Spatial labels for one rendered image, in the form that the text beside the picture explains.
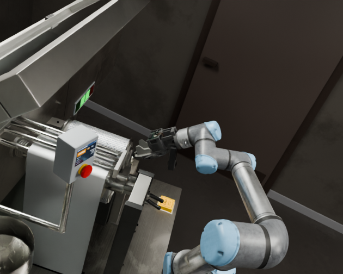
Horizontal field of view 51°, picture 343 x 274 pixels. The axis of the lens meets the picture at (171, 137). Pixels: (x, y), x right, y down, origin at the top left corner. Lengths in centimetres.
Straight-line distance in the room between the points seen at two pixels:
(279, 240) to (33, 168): 73
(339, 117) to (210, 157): 209
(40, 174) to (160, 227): 73
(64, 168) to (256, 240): 51
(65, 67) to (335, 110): 296
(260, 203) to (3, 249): 70
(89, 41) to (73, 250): 105
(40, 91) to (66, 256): 114
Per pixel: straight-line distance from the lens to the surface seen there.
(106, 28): 43
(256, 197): 116
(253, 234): 99
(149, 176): 110
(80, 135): 75
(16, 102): 30
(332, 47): 299
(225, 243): 95
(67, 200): 87
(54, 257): 143
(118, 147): 140
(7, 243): 89
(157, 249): 163
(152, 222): 171
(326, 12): 293
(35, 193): 123
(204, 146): 127
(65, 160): 75
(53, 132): 119
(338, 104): 318
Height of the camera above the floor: 217
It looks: 34 degrees down
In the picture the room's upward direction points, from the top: 20 degrees clockwise
